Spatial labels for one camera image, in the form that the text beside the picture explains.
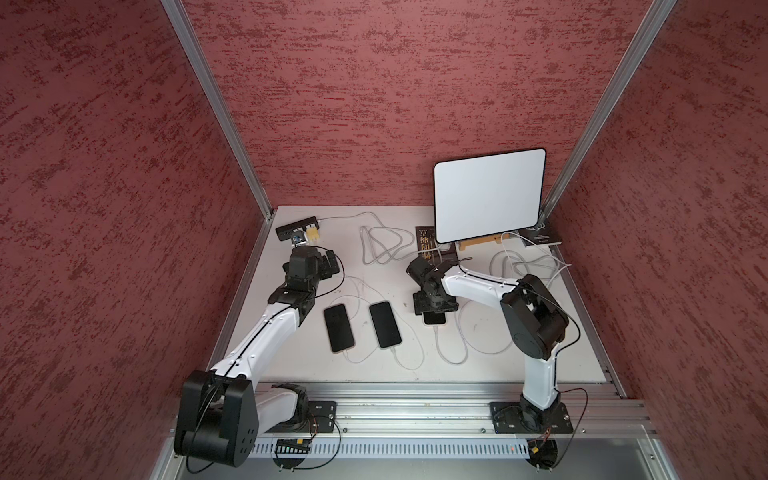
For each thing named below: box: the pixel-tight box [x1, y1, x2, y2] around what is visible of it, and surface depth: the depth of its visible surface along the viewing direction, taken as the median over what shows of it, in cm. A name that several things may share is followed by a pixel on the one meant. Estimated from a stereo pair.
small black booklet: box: [519, 222, 563, 246], surface depth 113 cm
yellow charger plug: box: [306, 227, 320, 243], surface depth 115 cm
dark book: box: [415, 226, 458, 265], surface depth 109 cm
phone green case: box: [369, 301, 402, 348], surface depth 92 cm
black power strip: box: [275, 216, 319, 241], surface depth 113 cm
